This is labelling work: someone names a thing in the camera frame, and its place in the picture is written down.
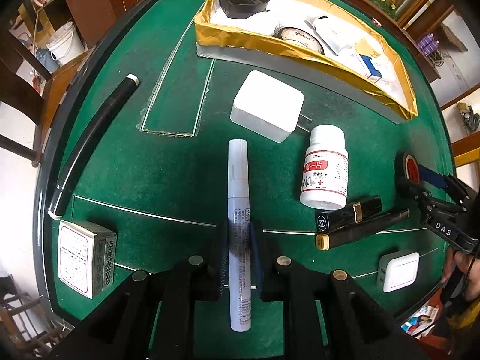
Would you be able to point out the blue-grey water jug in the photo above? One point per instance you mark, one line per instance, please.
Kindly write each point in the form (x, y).
(47, 59)

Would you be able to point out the wooden chair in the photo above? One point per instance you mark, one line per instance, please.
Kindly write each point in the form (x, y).
(22, 97)

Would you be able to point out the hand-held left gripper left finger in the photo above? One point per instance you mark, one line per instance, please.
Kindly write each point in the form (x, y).
(223, 270)

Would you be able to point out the black pen tan cap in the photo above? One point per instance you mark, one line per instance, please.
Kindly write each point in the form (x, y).
(360, 230)

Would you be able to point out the wooden stool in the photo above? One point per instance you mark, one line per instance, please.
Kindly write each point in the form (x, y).
(22, 322)

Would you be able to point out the purple bottle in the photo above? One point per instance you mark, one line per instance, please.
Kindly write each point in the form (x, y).
(422, 45)
(431, 41)

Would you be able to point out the blue and white carton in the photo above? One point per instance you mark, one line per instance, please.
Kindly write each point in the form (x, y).
(371, 66)

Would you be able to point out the black tape roll red core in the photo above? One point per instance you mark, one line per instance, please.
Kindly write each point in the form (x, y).
(400, 165)

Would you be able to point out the person's right hand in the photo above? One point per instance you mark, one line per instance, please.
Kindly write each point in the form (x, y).
(449, 266)

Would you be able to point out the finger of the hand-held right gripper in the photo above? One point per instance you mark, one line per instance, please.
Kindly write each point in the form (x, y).
(431, 175)
(416, 193)

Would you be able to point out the white plastic bucket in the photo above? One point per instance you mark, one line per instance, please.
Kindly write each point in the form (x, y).
(65, 45)

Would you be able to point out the white marker pen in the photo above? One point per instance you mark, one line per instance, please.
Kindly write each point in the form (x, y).
(238, 180)

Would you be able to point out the gold-lined shallow box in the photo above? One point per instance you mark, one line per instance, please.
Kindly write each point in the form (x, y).
(225, 35)

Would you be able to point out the black rod white ends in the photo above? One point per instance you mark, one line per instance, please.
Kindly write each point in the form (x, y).
(101, 116)

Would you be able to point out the black lipstick gold band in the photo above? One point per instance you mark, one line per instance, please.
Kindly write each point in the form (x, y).
(337, 219)

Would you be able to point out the colourful packets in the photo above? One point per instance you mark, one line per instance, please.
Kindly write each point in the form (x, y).
(420, 318)

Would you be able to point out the grey tape roll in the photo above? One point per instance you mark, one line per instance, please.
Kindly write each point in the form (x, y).
(279, 33)

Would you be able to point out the black fan housing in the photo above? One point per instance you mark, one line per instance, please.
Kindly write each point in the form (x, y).
(240, 5)

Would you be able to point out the large white power adapter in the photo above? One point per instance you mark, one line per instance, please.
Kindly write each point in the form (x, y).
(268, 107)

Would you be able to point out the white pouch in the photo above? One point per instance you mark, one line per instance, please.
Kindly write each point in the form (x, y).
(335, 33)

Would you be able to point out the small grey-green carton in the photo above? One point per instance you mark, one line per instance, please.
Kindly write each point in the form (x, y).
(75, 258)

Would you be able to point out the small white power adapter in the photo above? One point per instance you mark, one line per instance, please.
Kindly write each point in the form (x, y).
(399, 272)

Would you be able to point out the white bottle red label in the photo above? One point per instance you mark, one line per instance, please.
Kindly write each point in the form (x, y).
(324, 168)

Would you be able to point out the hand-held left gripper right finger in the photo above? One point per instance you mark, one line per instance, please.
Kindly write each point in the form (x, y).
(255, 255)

